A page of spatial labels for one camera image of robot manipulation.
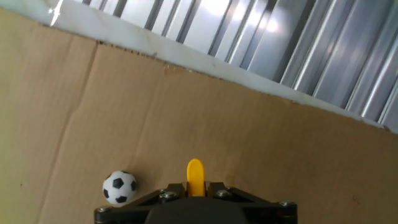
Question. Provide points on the small soccer ball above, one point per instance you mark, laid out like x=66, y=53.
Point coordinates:
x=119, y=188

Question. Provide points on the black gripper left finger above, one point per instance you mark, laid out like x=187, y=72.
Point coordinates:
x=130, y=213

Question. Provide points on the brown cardboard sheet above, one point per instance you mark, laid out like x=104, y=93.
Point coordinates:
x=248, y=149

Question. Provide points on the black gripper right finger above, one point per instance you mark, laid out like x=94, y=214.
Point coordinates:
x=270, y=214

